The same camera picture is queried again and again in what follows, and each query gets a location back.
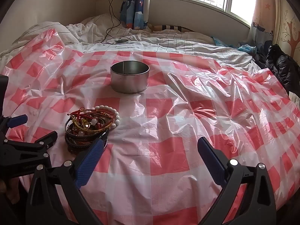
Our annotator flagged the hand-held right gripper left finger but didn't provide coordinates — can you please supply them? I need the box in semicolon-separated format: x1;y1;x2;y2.
25;139;106;225

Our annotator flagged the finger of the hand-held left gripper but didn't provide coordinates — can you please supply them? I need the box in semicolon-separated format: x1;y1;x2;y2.
2;131;58;162
0;114;29;134

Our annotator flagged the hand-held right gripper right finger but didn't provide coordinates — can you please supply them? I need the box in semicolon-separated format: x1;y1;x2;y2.
197;137;278;225

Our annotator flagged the pile of mixed bracelets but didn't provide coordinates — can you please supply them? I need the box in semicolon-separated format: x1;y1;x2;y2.
64;105;120;154

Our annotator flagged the red cord bracelet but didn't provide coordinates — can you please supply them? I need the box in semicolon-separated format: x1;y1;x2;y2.
68;108;99;125

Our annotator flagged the white bead bracelet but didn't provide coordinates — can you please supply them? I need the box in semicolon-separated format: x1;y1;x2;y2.
91;105;120;129

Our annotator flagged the round metal tin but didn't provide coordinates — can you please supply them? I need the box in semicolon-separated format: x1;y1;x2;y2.
110;60;150;95

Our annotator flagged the person's left hand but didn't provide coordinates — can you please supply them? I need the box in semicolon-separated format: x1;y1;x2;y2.
0;177;22;205

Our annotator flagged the pink checked plastic sheet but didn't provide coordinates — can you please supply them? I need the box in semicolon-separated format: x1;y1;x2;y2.
0;28;300;225

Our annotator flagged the crumpled printed paper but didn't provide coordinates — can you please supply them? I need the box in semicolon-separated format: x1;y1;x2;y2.
289;91;300;113

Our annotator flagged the blue plastic bag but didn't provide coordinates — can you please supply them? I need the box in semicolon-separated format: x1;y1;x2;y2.
211;36;257;57

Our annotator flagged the black puffer jacket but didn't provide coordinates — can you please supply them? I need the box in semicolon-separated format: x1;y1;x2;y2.
254;41;300;96

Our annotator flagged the white striped quilt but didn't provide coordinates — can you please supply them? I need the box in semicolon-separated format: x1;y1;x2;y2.
0;13;262;75

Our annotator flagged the striped pillow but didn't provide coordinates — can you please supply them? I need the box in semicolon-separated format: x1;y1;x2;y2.
148;23;195;33

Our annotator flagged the wardrobe with tree print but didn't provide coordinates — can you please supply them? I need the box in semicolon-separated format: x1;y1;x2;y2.
273;0;300;64

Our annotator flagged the pink curtain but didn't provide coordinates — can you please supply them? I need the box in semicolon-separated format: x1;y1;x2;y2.
251;0;282;45

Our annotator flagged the blue patterned pillow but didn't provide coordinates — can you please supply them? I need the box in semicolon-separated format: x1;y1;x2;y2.
119;0;149;30

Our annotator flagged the black charger cable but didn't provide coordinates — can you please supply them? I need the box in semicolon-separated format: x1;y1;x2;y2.
101;0;132;44

